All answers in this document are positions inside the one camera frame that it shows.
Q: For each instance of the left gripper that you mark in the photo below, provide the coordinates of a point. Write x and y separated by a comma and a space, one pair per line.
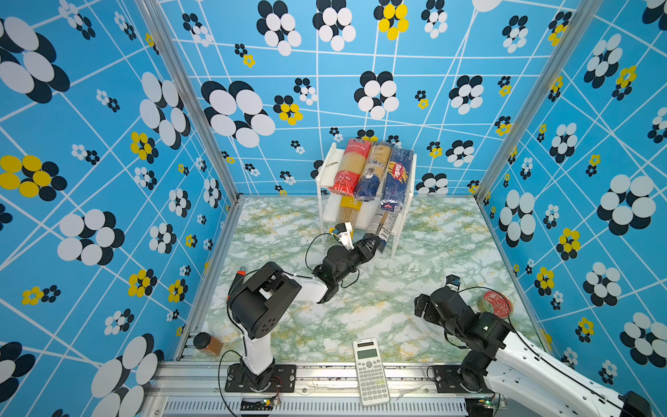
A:
361, 252

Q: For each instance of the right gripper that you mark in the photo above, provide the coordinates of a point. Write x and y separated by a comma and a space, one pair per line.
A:
419, 305

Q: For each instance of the clear grey spaghetti bag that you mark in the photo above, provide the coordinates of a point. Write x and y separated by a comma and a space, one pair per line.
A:
381, 226

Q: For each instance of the yellow pasta bag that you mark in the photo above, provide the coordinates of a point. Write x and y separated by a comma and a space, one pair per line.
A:
348, 211

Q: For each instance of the blue Barilla pasta box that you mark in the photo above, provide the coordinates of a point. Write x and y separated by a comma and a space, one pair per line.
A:
397, 180

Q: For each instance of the blue clear spaghetti bag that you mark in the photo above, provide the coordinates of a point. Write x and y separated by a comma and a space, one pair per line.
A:
373, 172

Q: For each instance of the red spaghetti bag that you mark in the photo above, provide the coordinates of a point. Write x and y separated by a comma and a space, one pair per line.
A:
350, 167

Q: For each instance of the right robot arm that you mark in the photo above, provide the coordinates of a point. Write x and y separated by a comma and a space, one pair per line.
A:
503, 361

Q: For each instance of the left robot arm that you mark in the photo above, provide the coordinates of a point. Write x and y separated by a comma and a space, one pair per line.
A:
257, 301

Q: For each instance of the white two-tier shelf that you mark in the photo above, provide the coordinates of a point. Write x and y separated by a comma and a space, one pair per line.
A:
329, 206

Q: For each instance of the white calculator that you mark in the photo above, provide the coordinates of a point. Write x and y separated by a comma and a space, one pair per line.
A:
370, 371

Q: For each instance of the red black utility knife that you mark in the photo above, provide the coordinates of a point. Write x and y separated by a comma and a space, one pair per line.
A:
238, 278

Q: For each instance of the brown spice jar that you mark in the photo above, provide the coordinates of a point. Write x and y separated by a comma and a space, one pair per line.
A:
208, 344

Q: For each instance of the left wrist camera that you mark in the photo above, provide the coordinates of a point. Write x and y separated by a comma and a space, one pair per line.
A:
343, 233

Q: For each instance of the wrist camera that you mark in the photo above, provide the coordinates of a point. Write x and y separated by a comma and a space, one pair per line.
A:
343, 233
453, 281

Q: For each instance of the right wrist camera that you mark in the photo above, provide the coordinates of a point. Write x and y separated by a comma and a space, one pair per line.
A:
453, 281

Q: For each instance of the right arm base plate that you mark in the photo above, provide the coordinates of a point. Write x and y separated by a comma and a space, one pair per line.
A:
448, 379

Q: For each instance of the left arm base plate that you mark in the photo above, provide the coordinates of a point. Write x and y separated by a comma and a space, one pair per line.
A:
277, 378

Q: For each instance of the aluminium front rail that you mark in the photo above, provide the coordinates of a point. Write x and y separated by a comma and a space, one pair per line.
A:
333, 389

